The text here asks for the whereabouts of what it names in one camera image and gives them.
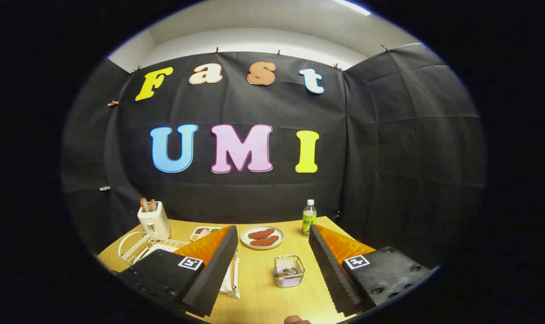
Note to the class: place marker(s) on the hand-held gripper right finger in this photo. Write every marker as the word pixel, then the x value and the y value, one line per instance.
pixel 328 270

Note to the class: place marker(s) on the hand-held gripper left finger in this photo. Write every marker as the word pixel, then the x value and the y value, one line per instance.
pixel 211 274

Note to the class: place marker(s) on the white two-part condiment dish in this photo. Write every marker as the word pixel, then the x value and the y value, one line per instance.
pixel 202 232

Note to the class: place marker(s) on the beige plate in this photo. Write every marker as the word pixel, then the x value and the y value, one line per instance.
pixel 279 234

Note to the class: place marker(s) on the green label drink bottle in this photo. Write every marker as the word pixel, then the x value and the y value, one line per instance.
pixel 308 222

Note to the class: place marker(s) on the red-brown sausage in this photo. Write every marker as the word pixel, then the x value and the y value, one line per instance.
pixel 261 233
pixel 264 242

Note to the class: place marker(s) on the white toaster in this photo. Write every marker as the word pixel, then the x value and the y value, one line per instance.
pixel 155 222

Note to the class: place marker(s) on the toast bread slice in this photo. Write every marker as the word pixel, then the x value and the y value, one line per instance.
pixel 144 204
pixel 152 205

